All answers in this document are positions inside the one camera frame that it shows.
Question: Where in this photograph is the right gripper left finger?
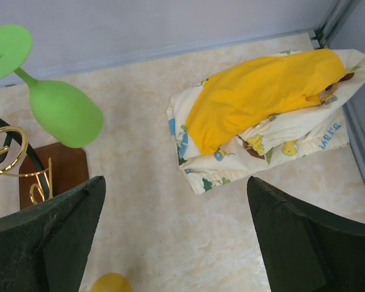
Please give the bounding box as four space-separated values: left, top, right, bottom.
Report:
0 176 106 291

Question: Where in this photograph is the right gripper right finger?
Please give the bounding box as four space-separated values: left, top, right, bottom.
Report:
247 176 365 291

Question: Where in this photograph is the green wine glass back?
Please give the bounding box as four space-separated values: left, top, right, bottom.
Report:
0 24 104 148

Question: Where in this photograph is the orange wine glass middle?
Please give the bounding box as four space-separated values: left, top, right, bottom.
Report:
91 273 133 292

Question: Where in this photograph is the yellow patterned cloth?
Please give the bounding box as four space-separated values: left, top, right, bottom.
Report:
167 49 365 194

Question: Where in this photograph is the gold wire glass rack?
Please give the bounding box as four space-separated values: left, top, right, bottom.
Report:
0 118 89 209

